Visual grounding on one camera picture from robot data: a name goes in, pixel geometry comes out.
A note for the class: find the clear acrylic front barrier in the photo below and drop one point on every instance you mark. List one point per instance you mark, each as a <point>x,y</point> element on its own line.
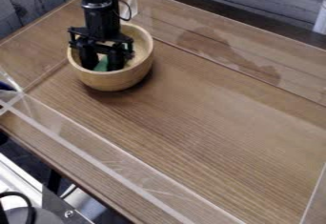
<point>125,183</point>

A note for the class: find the green rectangular block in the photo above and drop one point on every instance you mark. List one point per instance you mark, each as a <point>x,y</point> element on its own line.
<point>102,66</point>

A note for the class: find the white object at right edge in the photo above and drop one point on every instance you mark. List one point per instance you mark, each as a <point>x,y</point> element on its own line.
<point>320,24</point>

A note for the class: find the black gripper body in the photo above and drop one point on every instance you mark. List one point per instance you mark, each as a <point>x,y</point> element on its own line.
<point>102,32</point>

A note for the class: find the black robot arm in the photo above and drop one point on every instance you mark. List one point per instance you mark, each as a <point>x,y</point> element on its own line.
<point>101,37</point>

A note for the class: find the grey metal bracket with screw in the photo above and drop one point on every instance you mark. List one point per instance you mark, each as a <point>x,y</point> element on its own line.
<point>58,211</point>

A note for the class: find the brown wooden bowl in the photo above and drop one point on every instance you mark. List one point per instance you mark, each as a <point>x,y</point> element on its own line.
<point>111,81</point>

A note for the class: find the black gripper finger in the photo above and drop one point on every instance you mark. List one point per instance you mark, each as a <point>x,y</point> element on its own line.
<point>87,54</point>
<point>115,58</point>

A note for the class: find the clear acrylic corner bracket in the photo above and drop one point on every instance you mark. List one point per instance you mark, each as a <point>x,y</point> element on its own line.
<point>129,9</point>

